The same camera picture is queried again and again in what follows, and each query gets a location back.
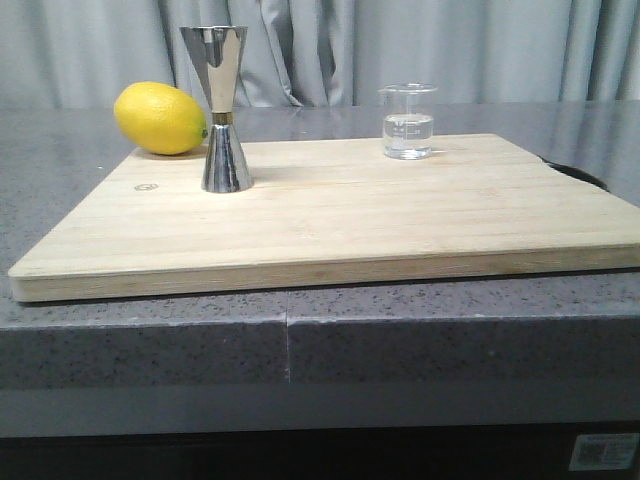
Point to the small glass beaker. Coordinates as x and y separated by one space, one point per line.
408 120

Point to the steel double jigger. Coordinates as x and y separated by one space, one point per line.
216 54

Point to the wooden cutting board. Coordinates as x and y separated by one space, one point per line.
327 212

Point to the yellow lemon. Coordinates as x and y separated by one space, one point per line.
160 118

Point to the grey curtain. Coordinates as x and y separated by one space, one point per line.
82 54

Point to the white QR code sticker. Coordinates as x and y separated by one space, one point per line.
603 452

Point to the black cutting board handle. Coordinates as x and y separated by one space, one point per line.
577 173

